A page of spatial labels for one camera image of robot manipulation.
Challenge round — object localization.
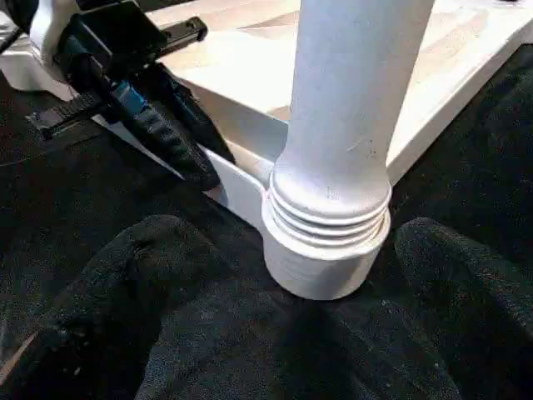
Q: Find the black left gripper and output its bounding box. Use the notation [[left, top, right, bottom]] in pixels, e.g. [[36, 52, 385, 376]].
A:
[[59, 0, 237, 192]]

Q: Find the black work mat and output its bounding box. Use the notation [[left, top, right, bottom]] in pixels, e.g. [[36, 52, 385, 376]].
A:
[[0, 24, 533, 400]]

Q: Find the white plastic table leg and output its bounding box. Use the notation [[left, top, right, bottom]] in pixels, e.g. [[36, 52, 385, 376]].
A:
[[269, 0, 437, 248]]

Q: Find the white plastic table top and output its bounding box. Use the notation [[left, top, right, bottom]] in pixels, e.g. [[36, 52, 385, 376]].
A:
[[0, 0, 533, 302]]

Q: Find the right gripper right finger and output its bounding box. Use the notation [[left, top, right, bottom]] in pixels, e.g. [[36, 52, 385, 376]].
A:
[[393, 217, 533, 400]]

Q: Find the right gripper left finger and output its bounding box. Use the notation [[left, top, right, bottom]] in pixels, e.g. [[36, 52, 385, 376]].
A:
[[0, 213, 233, 400]]

